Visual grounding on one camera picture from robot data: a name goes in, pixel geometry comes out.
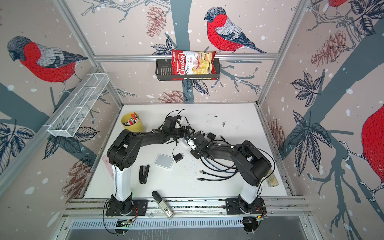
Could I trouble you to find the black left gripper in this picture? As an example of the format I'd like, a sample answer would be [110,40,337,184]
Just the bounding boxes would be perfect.
[169,125,196,139]

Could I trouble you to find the black ethernet cable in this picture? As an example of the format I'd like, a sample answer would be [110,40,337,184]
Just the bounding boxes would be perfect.
[196,135,241,183]

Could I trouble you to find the white network switch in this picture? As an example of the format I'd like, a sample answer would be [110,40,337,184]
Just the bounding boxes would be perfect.
[181,139,190,148]
[155,154,174,169]

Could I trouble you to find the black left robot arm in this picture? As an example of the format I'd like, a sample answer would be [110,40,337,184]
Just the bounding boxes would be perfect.
[107,115,195,209]

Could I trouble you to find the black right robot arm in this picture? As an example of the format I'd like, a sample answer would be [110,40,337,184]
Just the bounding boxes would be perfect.
[187,132,275,214]

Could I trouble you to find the yellow cup with pens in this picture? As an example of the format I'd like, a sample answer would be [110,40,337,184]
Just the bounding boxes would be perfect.
[121,112,145,133]

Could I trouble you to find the black stapler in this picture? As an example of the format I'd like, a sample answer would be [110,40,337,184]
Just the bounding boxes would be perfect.
[139,165,150,184]

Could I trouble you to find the red cassava chips bag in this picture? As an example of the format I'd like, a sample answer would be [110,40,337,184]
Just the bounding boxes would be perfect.
[172,50,216,75]

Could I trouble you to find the black grey remote device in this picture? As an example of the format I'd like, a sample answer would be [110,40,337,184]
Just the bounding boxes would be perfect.
[152,191,175,220]

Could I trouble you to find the glass spice jar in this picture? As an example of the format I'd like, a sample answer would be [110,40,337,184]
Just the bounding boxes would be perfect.
[266,170,279,188]

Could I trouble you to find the blue ethernet cable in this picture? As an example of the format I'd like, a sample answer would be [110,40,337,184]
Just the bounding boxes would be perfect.
[206,157,238,174]

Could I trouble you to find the black wall basket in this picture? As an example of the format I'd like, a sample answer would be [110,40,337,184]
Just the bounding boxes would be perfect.
[155,58,221,81]

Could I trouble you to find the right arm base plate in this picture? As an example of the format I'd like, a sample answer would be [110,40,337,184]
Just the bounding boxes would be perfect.
[225,197,267,216]

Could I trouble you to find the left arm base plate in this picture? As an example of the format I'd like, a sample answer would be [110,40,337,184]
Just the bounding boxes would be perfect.
[105,196,149,217]

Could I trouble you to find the white wire mesh shelf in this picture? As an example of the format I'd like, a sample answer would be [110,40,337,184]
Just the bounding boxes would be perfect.
[48,73,110,137]

